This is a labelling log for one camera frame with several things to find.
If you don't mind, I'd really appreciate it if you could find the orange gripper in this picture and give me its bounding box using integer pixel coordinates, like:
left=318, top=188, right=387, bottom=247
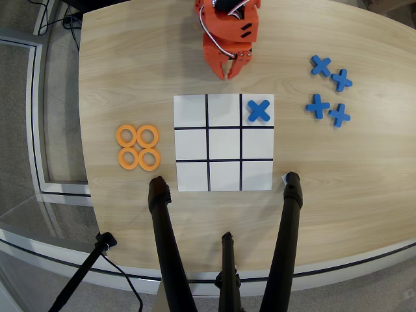
left=202, top=31, right=255, bottom=81

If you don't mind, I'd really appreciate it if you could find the orange foam ring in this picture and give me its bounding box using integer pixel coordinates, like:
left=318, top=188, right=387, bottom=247
left=136, top=124, right=161, bottom=149
left=116, top=125, right=140, bottom=149
left=118, top=146, right=141, bottom=171
left=138, top=148, right=162, bottom=172

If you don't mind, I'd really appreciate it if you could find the blue foam cross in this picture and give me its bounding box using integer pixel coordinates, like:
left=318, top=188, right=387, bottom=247
left=328, top=103, right=352, bottom=128
left=311, top=55, right=333, bottom=77
left=330, top=68, right=354, bottom=92
left=246, top=99, right=272, bottom=124
left=305, top=93, right=332, bottom=120

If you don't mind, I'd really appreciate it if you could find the white grid paper board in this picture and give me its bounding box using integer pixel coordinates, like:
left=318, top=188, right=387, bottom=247
left=172, top=94, right=276, bottom=192

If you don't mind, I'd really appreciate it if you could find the slim black stand leg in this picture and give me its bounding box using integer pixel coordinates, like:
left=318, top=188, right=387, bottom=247
left=47, top=231, right=118, bottom=312

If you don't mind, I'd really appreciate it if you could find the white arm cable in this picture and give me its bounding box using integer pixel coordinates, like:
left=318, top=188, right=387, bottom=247
left=198, top=0, right=248, bottom=61

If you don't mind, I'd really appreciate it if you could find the black cable bundle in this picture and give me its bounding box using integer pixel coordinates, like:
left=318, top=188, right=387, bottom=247
left=32, top=0, right=82, bottom=49

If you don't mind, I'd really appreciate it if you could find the grey metal glass frame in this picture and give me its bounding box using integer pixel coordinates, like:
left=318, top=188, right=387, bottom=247
left=0, top=28, right=94, bottom=206

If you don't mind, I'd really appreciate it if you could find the black floor cable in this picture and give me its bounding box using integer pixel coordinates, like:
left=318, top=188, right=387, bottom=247
left=99, top=252, right=144, bottom=312

